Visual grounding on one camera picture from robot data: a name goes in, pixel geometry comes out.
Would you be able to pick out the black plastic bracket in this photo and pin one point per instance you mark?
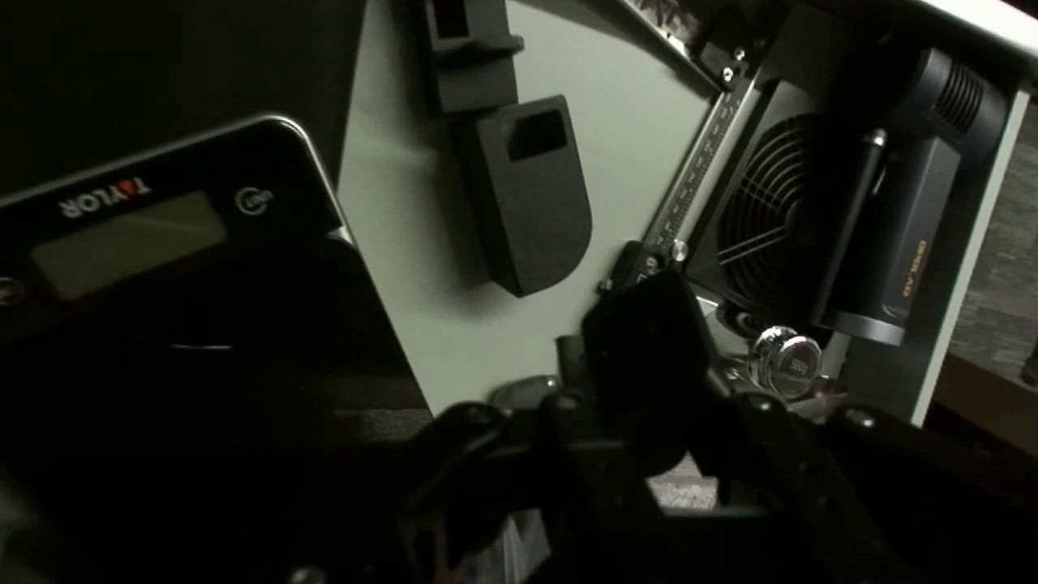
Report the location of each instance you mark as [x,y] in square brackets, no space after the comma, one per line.
[464,43]

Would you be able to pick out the small black plastic block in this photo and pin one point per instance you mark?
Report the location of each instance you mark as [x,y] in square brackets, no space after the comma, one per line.
[644,345]

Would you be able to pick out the wide tool drawer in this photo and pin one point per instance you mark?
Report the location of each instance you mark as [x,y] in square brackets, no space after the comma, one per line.
[638,131]

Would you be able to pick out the round silver knob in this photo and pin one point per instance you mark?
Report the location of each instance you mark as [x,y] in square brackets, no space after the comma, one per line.
[787,363]

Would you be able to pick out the black cylindrical tool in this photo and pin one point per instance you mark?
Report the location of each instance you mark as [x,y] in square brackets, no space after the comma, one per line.
[920,216]

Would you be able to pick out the black plastic wedge holder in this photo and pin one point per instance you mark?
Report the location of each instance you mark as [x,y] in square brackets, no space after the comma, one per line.
[536,195]

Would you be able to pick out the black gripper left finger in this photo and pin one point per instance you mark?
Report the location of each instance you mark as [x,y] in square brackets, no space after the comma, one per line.
[521,509]

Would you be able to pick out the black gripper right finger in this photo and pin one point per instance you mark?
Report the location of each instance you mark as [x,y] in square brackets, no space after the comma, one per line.
[898,509]

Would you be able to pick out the black Taylor digital scale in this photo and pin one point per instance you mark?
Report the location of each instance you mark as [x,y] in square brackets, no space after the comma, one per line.
[164,327]

